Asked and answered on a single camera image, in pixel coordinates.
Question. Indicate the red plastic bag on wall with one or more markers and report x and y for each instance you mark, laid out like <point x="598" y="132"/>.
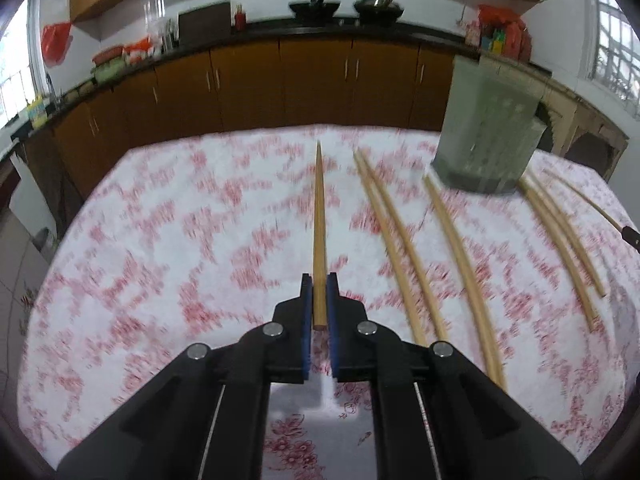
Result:
<point x="55" y="40"/>

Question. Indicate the wooden chopstick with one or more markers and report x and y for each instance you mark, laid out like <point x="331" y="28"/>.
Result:
<point x="485" y="331"/>
<point x="586" y="199"/>
<point x="320" y="316"/>
<point x="552" y="228"/>
<point x="418" y="269"/>
<point x="386" y="216"/>
<point x="562" y="221"/>

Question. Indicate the floral pink white tablecloth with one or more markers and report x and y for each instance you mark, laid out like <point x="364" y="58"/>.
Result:
<point x="198" y="240"/>

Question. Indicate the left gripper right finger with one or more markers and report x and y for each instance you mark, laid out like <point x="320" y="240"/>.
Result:
<point x="364" y="351"/>

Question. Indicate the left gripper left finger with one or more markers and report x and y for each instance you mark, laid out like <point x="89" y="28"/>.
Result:
<point x="278" y="351"/>

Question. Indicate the black wok left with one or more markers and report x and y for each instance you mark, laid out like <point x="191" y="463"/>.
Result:
<point x="314" y="11"/>

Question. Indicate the red bottles and bags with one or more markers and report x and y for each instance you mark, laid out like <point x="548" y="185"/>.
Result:
<point x="499" y="31"/>

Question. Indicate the brown lower kitchen cabinets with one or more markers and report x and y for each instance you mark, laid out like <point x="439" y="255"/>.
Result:
<point x="263" y="84"/>

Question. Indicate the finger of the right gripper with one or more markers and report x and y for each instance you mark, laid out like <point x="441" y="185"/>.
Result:
<point x="631" y="237"/>

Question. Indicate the window with grille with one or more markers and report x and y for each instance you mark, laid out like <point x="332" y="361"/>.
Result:
<point x="615" y="65"/>

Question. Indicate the bowls on counter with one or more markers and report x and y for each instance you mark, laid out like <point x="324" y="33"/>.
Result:
<point x="110" y="62"/>

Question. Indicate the left window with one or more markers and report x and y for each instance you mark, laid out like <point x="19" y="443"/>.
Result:
<point x="19" y="80"/>

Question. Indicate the old white side table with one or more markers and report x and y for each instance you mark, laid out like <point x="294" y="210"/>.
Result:
<point x="580" y="132"/>

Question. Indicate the dark cutting board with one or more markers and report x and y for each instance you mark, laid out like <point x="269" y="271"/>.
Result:
<point x="204" y="24"/>

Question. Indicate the red bottle on counter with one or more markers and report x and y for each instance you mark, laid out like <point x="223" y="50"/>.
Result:
<point x="239" y="18"/>

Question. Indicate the green perforated utensil holder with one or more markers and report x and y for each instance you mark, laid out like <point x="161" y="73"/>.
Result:
<point x="490" y="130"/>

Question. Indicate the black wok with lid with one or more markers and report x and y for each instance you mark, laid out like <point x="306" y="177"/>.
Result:
<point x="378" y="11"/>

